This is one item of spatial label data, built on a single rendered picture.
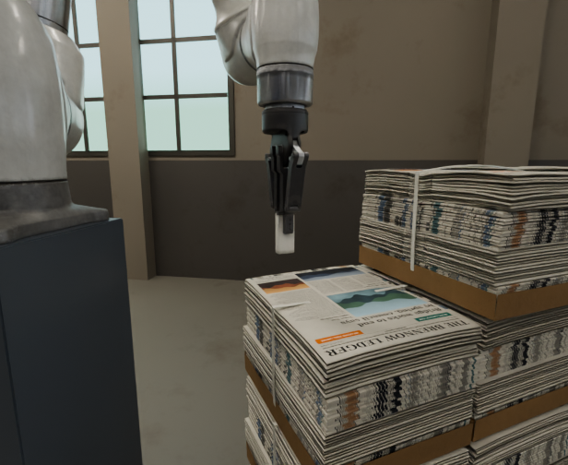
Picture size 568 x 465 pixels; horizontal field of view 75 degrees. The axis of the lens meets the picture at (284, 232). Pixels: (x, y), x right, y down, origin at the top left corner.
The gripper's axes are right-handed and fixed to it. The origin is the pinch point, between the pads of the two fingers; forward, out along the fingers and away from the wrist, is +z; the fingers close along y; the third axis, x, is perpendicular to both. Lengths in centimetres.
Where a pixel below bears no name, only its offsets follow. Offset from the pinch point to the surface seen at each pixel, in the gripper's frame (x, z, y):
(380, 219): -27.7, 0.6, 10.0
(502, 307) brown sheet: -27.8, 10.2, -20.8
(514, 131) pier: -239, -34, 131
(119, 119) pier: 24, -49, 307
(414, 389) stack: -12.9, 21.5, -19.0
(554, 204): -36.7, -5.5, -21.0
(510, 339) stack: -33.8, 17.6, -18.6
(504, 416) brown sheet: -35, 33, -19
